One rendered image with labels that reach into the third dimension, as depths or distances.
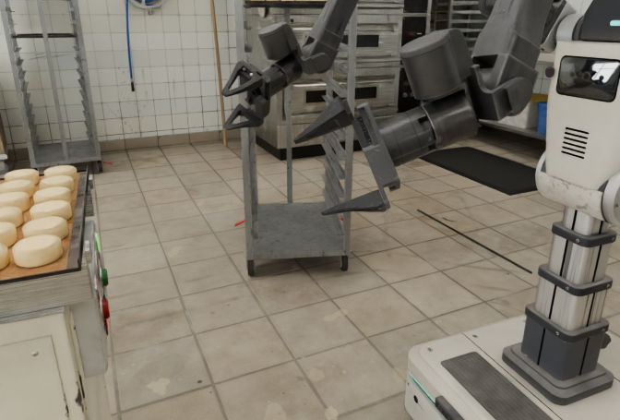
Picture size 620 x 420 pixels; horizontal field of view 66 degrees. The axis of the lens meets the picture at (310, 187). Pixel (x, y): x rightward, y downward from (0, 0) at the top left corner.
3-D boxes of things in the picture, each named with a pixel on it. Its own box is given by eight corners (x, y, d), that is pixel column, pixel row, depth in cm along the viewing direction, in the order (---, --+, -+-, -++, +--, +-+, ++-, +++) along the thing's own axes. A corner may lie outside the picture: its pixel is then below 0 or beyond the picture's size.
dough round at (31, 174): (46, 179, 83) (43, 168, 83) (29, 189, 79) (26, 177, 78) (17, 179, 84) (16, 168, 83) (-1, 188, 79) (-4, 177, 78)
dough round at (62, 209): (51, 210, 70) (48, 198, 69) (80, 214, 69) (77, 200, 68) (23, 224, 65) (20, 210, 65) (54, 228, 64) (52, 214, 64)
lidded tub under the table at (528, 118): (492, 122, 462) (495, 94, 453) (528, 117, 480) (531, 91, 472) (524, 129, 429) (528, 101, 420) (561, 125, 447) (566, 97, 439)
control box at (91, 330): (81, 379, 66) (64, 291, 61) (85, 292, 87) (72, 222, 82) (110, 372, 67) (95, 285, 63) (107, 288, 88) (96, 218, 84)
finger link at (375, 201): (324, 230, 54) (402, 198, 53) (302, 172, 56) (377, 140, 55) (332, 232, 61) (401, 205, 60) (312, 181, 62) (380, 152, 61)
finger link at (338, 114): (303, 173, 56) (378, 142, 55) (281, 118, 57) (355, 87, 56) (313, 182, 62) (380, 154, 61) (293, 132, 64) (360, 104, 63)
